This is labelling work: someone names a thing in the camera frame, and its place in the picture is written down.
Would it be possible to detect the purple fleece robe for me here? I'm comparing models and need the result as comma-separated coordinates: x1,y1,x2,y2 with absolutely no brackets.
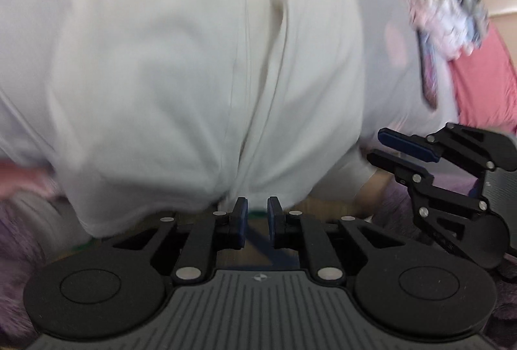
0,164,82,342

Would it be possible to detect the coral pink pillow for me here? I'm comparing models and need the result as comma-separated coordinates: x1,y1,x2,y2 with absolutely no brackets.
448,24,516,135

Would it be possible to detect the smartphone playing video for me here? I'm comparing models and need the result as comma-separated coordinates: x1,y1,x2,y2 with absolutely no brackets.
417,30,438,110

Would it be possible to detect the white t-shirt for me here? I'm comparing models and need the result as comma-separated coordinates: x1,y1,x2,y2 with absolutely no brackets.
1,0,373,237

